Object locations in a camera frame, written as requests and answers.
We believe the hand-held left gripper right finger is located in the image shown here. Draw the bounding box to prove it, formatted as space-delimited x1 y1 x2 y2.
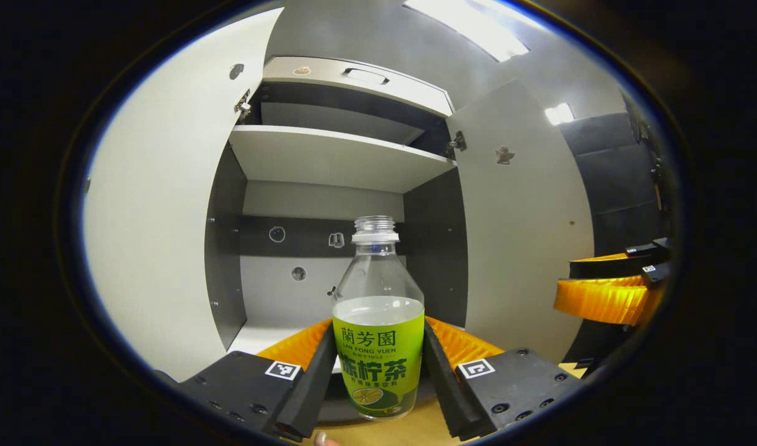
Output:
423 316 587 442

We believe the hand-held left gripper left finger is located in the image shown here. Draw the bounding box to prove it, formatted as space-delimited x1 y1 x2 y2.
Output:
155 319 339 442

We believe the green label bottle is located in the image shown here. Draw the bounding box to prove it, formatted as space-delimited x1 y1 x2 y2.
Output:
331 215 426 421

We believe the white cabinet door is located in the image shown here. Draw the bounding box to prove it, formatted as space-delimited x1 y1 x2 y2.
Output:
447 79 596 365
83 7 284 383

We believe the white cabinet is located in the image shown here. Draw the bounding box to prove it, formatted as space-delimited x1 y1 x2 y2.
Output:
204 55 472 372

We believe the white cabinet shelf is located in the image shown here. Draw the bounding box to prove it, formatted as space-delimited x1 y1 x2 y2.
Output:
229 125 457 194

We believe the white cabinet drawer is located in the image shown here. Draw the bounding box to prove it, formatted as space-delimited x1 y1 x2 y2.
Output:
262 56 457 118

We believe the black backdrop cloth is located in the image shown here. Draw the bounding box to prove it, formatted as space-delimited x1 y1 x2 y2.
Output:
559 111 670 255

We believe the small ceiling light panel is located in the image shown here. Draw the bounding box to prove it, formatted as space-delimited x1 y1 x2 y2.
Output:
545 102 575 126

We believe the large ceiling light panel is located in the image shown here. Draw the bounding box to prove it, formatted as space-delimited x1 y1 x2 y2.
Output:
403 0 531 63

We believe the black camera stand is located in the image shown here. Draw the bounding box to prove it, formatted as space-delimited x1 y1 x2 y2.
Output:
623 93 669 214

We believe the black drawer handle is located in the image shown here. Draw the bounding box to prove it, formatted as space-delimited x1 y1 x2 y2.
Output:
343 67 390 85

